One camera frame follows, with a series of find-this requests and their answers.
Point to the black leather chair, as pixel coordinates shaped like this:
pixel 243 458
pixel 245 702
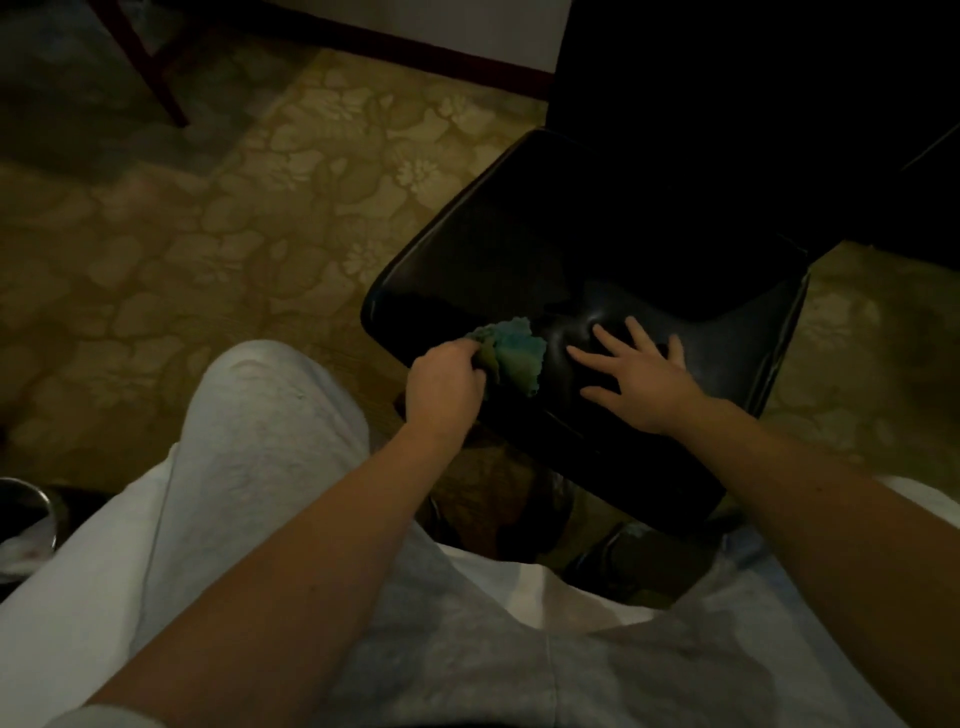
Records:
pixel 525 240

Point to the white sneaker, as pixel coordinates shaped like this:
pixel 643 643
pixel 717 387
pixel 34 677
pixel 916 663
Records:
pixel 622 547

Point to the dark red wooden table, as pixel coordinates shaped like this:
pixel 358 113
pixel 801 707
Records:
pixel 154 82

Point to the person's left hand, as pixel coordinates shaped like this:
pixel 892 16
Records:
pixel 446 390

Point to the dark red baseboard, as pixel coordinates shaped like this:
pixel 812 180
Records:
pixel 450 71

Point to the person's right hand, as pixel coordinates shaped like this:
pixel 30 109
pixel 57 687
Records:
pixel 649 390

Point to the person's left forearm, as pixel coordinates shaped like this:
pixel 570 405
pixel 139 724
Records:
pixel 300 600

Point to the green cleaning cloth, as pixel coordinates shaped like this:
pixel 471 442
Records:
pixel 517 356

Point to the person's right forearm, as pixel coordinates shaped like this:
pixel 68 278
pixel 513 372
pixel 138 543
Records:
pixel 825 540

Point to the white crumpled tissue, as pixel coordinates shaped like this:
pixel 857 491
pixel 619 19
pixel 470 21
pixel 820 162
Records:
pixel 26 551

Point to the metal trash bin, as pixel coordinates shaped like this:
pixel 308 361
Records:
pixel 22 499

